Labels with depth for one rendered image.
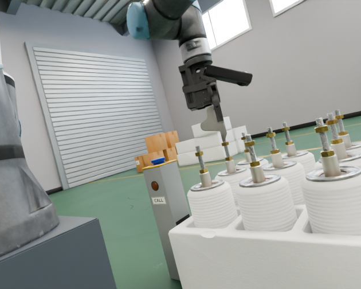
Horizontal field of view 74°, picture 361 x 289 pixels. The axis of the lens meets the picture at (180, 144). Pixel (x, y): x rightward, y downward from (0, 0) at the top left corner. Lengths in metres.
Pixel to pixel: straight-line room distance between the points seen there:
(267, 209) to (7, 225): 0.35
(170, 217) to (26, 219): 0.42
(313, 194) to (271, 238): 0.09
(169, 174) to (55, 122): 5.02
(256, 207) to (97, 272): 0.27
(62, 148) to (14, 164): 5.20
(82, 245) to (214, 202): 0.28
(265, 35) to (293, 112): 1.81
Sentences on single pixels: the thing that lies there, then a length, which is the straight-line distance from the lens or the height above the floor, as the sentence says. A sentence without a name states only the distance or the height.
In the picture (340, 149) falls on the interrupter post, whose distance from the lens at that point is 0.54.
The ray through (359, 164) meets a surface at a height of 0.24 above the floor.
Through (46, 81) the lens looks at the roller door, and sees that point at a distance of 5.82.
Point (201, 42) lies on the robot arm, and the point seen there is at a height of 0.58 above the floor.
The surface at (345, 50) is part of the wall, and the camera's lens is 5.68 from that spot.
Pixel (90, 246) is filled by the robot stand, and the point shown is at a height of 0.27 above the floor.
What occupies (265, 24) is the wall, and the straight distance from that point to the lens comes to 6.20.
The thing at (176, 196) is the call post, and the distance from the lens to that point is 0.65.
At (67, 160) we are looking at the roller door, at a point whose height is 0.57.
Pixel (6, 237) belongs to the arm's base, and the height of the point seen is 0.31.
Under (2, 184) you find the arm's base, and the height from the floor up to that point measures 0.36.
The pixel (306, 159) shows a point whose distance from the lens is 0.65.
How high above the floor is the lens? 0.36
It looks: 1 degrees down
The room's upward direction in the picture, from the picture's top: 14 degrees counter-clockwise
